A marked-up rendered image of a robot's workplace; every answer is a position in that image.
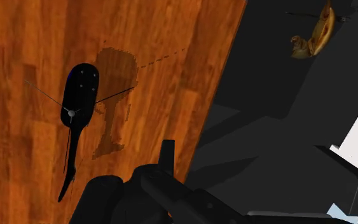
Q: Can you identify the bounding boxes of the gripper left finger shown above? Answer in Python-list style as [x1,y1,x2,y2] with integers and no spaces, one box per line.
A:
[68,139,251,224]

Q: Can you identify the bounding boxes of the black toy helicopter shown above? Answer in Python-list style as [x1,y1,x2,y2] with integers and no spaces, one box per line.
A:
[24,62,135,203]

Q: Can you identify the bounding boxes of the yellow brown curved object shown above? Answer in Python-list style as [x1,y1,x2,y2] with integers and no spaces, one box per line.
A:
[285,0,350,60]

